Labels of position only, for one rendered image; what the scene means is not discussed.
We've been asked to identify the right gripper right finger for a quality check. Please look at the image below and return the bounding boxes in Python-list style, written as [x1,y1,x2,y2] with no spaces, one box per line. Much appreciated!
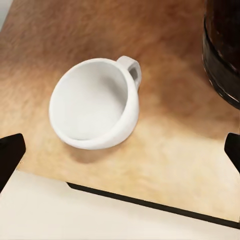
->
[224,132,240,173]

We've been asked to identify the coffee cup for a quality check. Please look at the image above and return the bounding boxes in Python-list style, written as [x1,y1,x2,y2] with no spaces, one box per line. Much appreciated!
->
[49,56,142,150]

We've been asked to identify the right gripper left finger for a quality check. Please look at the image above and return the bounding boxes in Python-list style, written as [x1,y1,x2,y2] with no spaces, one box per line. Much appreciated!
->
[0,133,27,193]

